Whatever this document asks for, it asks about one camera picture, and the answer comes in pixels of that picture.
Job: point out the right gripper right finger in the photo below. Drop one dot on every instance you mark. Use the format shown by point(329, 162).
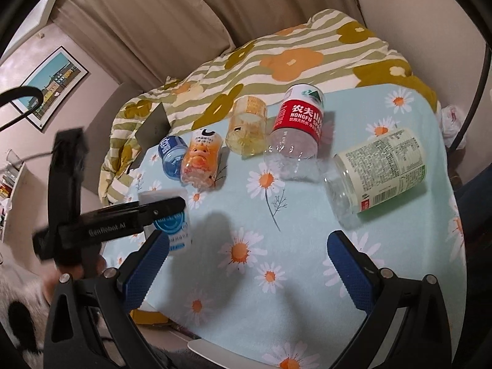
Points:
point(406, 323)

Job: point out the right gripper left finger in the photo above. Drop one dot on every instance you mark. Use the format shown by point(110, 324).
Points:
point(72, 339)

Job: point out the blue plastic cup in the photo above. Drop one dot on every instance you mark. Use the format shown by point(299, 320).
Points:
point(172, 149)

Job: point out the yellow clear cup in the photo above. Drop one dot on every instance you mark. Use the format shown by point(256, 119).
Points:
point(246, 134)

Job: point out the grey headboard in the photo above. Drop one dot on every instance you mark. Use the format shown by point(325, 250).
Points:
point(98, 133)

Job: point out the dark grey laptop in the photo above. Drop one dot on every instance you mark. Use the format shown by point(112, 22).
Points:
point(153, 129)

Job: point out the orange cartoon bottle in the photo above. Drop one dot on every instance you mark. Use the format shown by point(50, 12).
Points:
point(201, 161)

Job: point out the daisy print tablecloth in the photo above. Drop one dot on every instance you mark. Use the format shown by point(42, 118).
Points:
point(257, 280)

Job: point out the green label clear jar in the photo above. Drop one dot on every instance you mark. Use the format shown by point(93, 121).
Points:
point(364, 176)

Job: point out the white plastic bag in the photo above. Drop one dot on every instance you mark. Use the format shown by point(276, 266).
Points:
point(452, 119)

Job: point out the red label water bottle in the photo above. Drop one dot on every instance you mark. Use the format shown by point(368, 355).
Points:
point(293, 144)

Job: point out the beige curtain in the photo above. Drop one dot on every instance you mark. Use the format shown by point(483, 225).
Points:
point(145, 41)

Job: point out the striped floral duvet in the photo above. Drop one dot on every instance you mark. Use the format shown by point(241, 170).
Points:
point(331, 51)

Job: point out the framed wall picture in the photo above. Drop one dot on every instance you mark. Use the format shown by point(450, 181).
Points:
point(55, 77)

